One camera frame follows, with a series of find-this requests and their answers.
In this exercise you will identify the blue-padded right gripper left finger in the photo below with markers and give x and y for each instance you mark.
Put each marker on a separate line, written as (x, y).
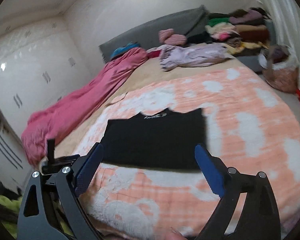
(85, 168)

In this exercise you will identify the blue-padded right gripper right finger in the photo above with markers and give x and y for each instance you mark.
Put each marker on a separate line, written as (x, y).
(208, 166)

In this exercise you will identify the black garment with orange cuffs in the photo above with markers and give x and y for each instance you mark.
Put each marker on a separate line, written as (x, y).
(165, 140)

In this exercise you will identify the green sleeve forearm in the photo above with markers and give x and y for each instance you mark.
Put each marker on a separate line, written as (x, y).
(9, 211)

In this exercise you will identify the pink laundry basket with clothes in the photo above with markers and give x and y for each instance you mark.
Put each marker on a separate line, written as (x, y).
(280, 68)

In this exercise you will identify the stack of folded clothes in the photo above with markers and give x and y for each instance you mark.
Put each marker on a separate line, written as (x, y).
(243, 32)

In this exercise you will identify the person's right hand thumb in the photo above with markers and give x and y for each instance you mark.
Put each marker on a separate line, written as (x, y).
(173, 234)

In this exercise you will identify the magenta pink quilt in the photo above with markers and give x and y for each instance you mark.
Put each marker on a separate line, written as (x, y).
(60, 119)

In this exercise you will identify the pink and white fleece blanket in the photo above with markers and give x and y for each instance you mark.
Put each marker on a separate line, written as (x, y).
(248, 126)

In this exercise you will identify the white glossy wardrobe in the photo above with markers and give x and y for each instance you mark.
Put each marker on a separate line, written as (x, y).
(39, 65)

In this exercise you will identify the lilac crumpled garment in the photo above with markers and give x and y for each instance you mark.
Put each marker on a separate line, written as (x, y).
(201, 55)

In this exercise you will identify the blue garment by headboard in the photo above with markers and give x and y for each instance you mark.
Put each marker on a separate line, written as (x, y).
(122, 50)

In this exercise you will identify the pink fuzzy garment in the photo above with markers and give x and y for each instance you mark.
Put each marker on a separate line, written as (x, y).
(170, 38)

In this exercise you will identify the grey headboard cushion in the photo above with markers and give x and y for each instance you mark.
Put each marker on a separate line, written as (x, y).
(188, 22)

